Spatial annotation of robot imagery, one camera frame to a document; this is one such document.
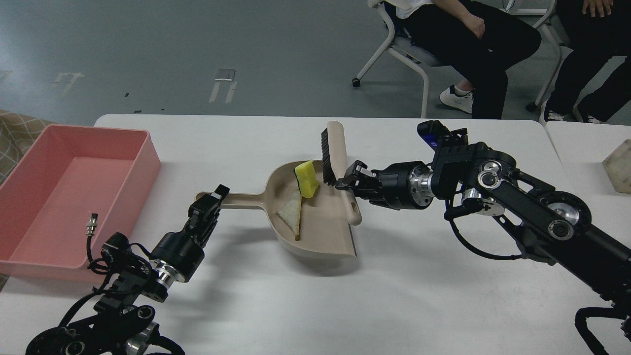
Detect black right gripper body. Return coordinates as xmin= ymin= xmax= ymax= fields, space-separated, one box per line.
xmin=369 ymin=163 xmax=434 ymax=211

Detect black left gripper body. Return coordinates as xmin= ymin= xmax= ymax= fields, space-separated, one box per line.
xmin=149 ymin=218 xmax=207 ymax=283

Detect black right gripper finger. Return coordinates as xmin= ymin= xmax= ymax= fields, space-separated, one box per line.
xmin=343 ymin=160 xmax=376 ymax=185
xmin=335 ymin=177 xmax=383 ymax=199

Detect beige hand brush black bristles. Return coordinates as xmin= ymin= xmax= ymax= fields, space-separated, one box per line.
xmin=320 ymin=121 xmax=362 ymax=225

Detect beige plastic dustpan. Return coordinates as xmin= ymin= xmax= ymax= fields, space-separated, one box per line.
xmin=222 ymin=160 xmax=361 ymax=258

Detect yellow sponge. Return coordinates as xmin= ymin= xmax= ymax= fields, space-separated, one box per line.
xmin=294 ymin=160 xmax=320 ymax=198

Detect toast bread slice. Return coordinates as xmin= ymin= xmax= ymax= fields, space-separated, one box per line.
xmin=276 ymin=189 xmax=302 ymax=241

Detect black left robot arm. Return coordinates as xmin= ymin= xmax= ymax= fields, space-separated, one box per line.
xmin=26 ymin=185 xmax=229 ymax=355

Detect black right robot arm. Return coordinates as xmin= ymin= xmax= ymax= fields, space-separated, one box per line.
xmin=321 ymin=120 xmax=630 ymax=355

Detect pink plastic bin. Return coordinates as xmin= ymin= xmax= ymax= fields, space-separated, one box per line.
xmin=0 ymin=124 xmax=161 ymax=282

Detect white office chair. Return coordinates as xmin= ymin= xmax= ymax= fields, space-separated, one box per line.
xmin=351 ymin=0 xmax=444 ymax=119

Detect seated person black trousers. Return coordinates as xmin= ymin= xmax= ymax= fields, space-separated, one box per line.
xmin=394 ymin=0 xmax=541 ymax=119

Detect beige stone block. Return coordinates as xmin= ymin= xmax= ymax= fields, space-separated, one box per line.
xmin=602 ymin=139 xmax=631 ymax=194

